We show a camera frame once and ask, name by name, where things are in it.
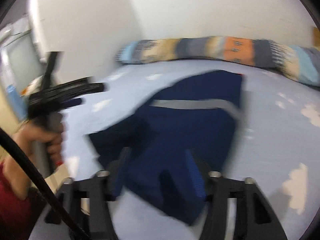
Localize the navy blue work jacket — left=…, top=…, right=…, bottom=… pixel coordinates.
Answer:
left=88, top=70, right=243, bottom=225

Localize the person left forearm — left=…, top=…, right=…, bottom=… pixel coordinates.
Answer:
left=2, top=139, right=36, bottom=201

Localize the red sleeve clothing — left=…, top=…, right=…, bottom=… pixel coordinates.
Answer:
left=1, top=172, right=46, bottom=240

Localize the person left hand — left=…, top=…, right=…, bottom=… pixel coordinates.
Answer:
left=12, top=121, right=64, bottom=166

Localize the light blue cloud bedsheet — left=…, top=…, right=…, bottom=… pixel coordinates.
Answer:
left=48, top=60, right=319, bottom=239

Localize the patchwork rolled quilt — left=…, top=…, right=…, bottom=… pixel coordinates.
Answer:
left=116, top=36, right=319, bottom=87

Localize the wooden headboard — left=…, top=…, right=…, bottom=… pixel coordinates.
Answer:
left=313, top=27, right=320, bottom=48

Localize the black cable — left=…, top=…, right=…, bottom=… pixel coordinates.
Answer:
left=0, top=127, right=91, bottom=240

